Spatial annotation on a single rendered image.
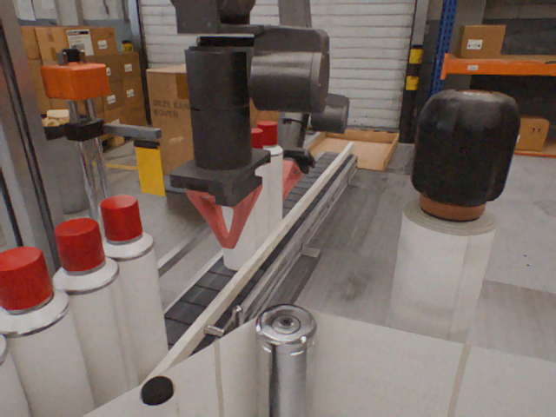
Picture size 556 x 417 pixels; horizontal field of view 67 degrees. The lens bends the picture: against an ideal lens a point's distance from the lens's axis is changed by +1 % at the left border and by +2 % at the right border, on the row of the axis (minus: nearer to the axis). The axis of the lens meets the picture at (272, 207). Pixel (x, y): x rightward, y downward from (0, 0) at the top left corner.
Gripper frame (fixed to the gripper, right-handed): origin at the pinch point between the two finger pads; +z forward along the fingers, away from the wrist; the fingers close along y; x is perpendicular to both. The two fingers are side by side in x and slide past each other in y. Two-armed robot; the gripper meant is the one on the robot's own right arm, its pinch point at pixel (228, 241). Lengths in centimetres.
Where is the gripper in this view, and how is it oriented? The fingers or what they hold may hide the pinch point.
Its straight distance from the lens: 45.6
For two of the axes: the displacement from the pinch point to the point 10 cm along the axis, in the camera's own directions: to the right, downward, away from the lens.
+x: -9.3, -1.5, 3.4
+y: 3.7, -3.9, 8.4
